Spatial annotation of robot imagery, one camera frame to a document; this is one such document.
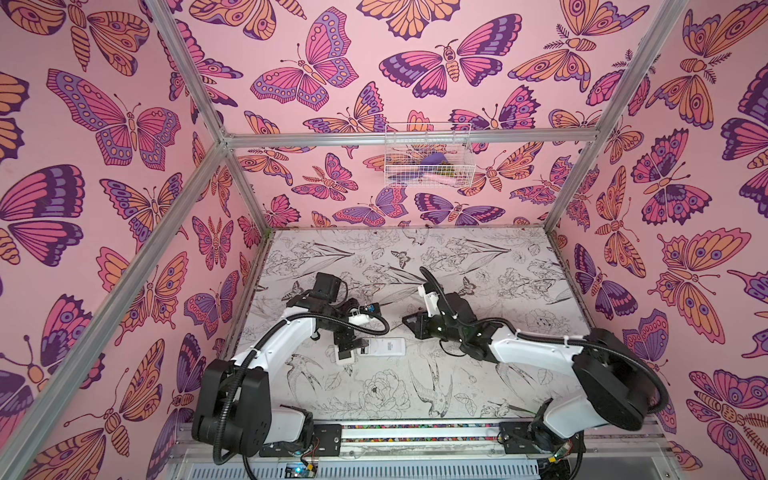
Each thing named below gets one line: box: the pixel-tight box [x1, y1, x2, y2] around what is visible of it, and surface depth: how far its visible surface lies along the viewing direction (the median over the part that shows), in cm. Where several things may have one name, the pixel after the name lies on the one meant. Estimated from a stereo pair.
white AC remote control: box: [360, 338, 406, 357], surface depth 90 cm
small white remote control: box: [335, 349, 355, 366], surface depth 87 cm
